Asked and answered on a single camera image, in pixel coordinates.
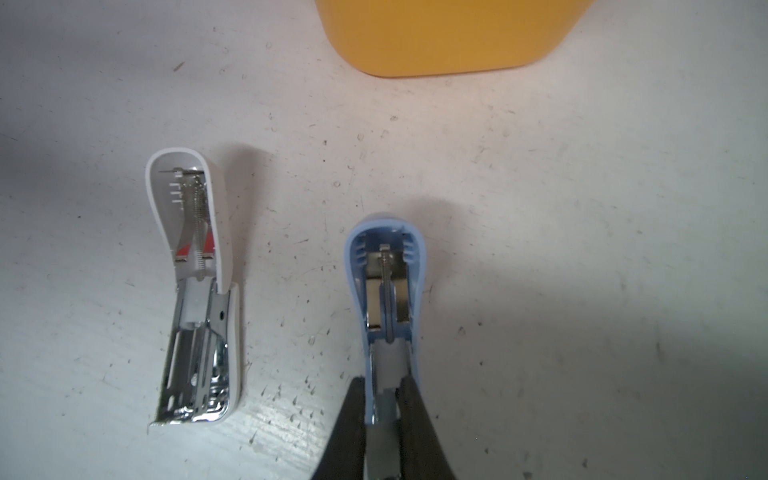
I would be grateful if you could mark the white stapler top part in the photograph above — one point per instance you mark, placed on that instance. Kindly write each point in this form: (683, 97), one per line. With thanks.
(202, 379)

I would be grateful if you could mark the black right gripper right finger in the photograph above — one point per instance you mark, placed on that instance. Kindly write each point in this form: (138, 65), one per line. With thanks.
(421, 455)

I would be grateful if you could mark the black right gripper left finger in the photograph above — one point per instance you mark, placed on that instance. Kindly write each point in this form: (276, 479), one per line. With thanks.
(343, 458)

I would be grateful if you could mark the yellow plastic tray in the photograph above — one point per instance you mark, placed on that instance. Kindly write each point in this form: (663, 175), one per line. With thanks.
(393, 39)

